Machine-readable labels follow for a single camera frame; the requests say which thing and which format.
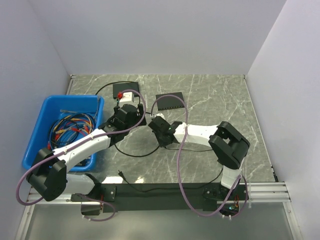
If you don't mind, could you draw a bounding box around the black network switch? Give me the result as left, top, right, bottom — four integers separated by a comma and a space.
111, 82, 140, 99
155, 92, 184, 111

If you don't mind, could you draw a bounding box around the blue plastic bin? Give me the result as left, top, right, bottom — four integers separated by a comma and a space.
22, 95, 105, 170

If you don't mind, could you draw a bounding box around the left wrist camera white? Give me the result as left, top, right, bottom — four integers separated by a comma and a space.
116, 91, 135, 104

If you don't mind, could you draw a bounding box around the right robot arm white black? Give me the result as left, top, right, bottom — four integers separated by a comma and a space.
148, 115, 250, 200

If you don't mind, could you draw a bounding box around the bundle of coloured cables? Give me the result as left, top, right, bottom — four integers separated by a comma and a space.
46, 108, 97, 167

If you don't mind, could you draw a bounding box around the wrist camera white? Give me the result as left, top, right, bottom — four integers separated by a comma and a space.
116, 91, 135, 104
150, 113, 165, 120

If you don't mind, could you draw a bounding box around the black ethernet cable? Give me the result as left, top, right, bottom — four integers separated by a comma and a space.
94, 81, 161, 158

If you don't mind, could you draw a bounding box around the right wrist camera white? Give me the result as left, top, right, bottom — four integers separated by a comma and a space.
150, 113, 165, 120

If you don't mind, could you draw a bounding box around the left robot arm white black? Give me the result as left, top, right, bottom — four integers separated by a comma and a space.
24, 103, 147, 202

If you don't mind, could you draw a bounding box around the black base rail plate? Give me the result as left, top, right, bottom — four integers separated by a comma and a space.
69, 182, 251, 214

